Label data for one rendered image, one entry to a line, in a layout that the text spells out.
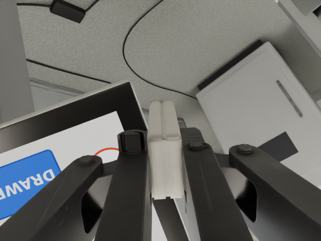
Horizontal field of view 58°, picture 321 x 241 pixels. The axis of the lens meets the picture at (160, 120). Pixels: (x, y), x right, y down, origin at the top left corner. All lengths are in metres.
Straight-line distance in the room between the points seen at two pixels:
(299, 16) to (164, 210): 0.21
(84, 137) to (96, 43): 1.33
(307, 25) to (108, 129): 0.19
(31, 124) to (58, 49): 1.30
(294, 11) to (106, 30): 1.30
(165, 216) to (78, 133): 0.12
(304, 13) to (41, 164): 0.26
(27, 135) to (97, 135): 0.06
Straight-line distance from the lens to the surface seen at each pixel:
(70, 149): 0.27
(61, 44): 1.55
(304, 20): 0.28
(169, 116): 0.15
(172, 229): 0.31
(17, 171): 0.29
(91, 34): 1.53
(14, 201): 0.30
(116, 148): 0.27
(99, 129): 0.27
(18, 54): 0.62
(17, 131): 0.28
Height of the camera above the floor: 1.12
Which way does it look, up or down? 27 degrees down
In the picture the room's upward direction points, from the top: 158 degrees clockwise
